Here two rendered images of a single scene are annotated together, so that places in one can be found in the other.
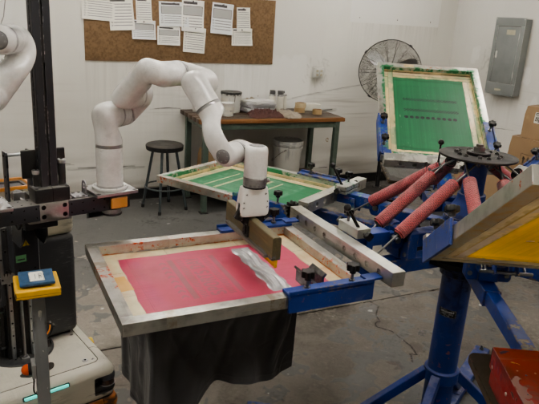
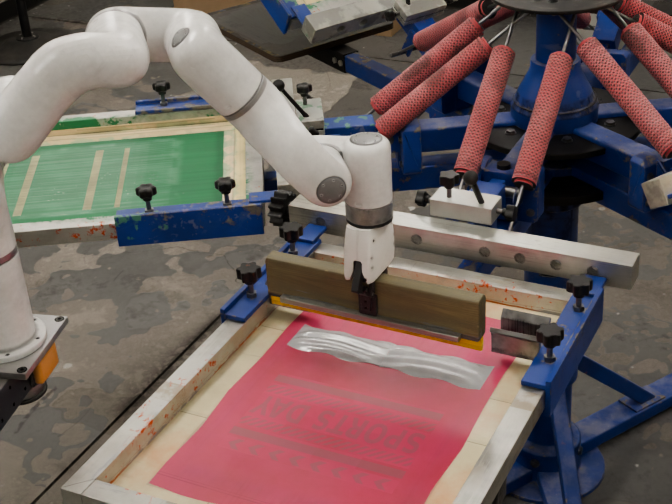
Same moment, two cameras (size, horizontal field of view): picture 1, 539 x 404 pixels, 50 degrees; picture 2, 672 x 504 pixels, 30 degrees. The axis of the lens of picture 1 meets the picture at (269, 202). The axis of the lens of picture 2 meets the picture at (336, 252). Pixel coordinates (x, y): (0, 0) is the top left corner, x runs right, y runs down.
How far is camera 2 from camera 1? 1.25 m
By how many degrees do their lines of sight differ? 34
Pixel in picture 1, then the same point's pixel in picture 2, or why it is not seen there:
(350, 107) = not seen: outside the picture
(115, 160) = (20, 280)
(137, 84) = (64, 99)
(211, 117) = (277, 118)
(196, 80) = (220, 50)
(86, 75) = not seen: outside the picture
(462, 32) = not seen: outside the picture
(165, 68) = (141, 46)
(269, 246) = (464, 318)
